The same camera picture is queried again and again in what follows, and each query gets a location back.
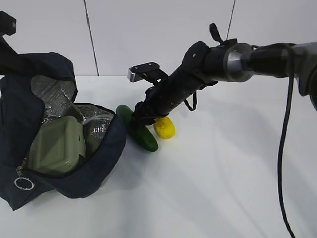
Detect yellow lemon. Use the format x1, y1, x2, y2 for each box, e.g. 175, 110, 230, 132
154, 117, 176, 139

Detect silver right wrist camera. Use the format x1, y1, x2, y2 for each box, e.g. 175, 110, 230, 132
127, 62, 165, 85

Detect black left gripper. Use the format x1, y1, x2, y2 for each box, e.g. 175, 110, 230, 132
0, 11, 27, 75

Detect green cucumber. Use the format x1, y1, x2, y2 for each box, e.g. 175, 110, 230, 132
116, 105, 159, 152

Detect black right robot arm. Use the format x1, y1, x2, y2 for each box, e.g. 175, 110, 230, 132
129, 39, 317, 126

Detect green lidded food container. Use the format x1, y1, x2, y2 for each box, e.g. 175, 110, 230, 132
28, 116, 86, 176

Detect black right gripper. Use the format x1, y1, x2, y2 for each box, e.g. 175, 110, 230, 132
131, 68, 196, 130

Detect navy blue lunch bag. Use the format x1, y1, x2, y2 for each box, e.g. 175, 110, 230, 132
0, 53, 126, 210

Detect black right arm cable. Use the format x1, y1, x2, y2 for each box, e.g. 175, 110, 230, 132
277, 44, 298, 238

